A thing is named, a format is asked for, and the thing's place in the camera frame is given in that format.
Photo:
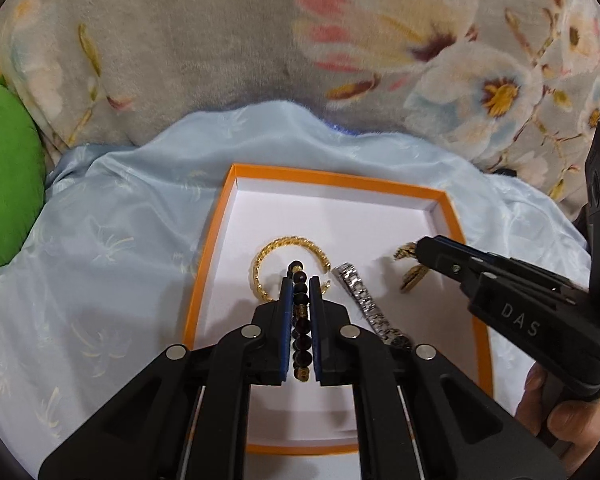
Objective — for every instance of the silver metal wristwatch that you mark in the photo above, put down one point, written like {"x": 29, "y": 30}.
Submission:
{"x": 351, "y": 281}

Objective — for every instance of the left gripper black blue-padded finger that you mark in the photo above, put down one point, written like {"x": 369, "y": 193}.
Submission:
{"x": 185, "y": 415}
{"x": 419, "y": 417}

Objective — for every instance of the gold metal wristwatch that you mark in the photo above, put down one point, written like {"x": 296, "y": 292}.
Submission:
{"x": 414, "y": 275}

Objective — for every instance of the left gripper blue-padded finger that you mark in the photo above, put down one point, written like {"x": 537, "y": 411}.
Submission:
{"x": 455, "y": 260}

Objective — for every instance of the person's right hand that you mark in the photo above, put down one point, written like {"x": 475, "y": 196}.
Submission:
{"x": 575, "y": 422}

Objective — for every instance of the grey floral blanket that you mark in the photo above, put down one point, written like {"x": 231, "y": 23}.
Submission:
{"x": 509, "y": 85}

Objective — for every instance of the gold chain bangle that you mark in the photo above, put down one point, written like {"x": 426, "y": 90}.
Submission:
{"x": 280, "y": 242}

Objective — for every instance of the orange shallow cardboard box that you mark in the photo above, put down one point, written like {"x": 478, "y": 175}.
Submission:
{"x": 353, "y": 219}

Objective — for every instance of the green plush pillow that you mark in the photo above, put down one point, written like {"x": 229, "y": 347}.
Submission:
{"x": 22, "y": 175}

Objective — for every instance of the light blue palm-print cloth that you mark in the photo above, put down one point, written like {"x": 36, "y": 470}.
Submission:
{"x": 103, "y": 282}

